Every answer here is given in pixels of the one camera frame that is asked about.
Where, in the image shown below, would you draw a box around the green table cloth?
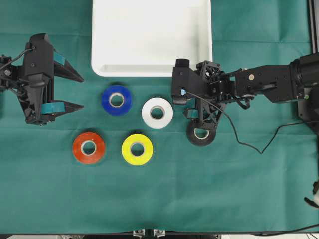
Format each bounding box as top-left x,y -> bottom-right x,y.
0,0 -> 319,234

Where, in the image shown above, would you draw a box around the white plastic case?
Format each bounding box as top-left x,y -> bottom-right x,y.
91,0 -> 212,77

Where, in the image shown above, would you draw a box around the black tape roll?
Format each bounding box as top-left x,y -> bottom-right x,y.
186,121 -> 216,146

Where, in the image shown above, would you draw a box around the black cable bottom right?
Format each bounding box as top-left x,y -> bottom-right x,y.
254,224 -> 319,236

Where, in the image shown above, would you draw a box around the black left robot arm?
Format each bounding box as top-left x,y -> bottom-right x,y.
0,33 -> 84,125

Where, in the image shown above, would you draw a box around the black left camera cable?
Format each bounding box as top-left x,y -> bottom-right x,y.
9,47 -> 33,64

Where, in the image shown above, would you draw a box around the white tape roll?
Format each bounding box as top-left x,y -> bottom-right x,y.
142,97 -> 173,129

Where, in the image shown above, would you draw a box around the aluminium frame post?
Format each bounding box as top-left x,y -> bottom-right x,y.
308,0 -> 319,53

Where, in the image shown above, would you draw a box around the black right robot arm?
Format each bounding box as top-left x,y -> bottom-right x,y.
180,53 -> 319,133

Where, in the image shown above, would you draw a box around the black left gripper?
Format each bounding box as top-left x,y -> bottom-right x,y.
18,33 -> 84,125

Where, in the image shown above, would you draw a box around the blue tape roll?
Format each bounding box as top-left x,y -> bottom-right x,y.
102,85 -> 132,116

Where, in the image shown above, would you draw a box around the red tape roll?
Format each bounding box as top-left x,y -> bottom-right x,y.
72,132 -> 106,165

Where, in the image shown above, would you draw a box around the black right camera cable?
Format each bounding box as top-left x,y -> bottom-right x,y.
185,91 -> 319,155

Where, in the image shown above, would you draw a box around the white black object right edge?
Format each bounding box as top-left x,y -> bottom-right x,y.
304,181 -> 319,209

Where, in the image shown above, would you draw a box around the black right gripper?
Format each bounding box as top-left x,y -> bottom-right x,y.
183,61 -> 234,129

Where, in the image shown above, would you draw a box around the yellow tape roll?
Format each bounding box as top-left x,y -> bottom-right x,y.
122,134 -> 154,166

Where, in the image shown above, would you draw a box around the metal table clamps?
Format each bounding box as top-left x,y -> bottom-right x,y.
133,229 -> 165,239

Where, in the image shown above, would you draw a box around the black camera cable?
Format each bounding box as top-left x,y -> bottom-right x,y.
185,91 -> 319,155
9,47 -> 33,64

